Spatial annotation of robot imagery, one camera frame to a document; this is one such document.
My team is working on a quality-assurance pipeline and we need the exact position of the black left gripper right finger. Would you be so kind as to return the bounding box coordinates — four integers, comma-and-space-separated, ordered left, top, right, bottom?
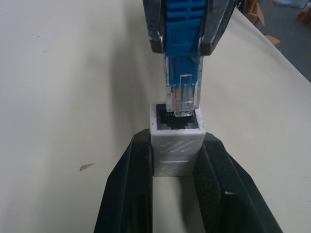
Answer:
192, 132, 284, 233

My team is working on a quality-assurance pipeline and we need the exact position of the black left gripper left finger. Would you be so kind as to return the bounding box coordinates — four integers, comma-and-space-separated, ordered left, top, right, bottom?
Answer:
93, 128, 154, 233

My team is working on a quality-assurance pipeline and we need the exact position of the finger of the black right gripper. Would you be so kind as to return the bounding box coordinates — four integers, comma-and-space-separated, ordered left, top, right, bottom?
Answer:
198, 0, 235, 56
142, 0, 169, 55

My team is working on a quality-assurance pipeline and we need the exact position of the blue ethernet cable plug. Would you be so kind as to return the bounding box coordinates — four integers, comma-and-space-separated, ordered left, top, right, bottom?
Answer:
161, 0, 207, 118

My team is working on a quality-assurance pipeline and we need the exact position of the white ethernet coupler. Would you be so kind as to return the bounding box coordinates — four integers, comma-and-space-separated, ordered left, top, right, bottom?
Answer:
149, 100, 207, 177

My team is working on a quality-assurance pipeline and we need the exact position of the brown cardboard box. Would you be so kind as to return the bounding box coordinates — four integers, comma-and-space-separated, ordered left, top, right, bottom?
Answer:
247, 0, 267, 26

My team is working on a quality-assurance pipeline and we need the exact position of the flat cardboard piece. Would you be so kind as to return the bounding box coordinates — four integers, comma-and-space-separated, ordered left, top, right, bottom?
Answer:
263, 33, 281, 49

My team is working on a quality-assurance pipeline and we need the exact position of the orange object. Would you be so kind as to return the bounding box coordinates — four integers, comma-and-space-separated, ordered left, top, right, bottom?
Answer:
297, 9, 311, 24

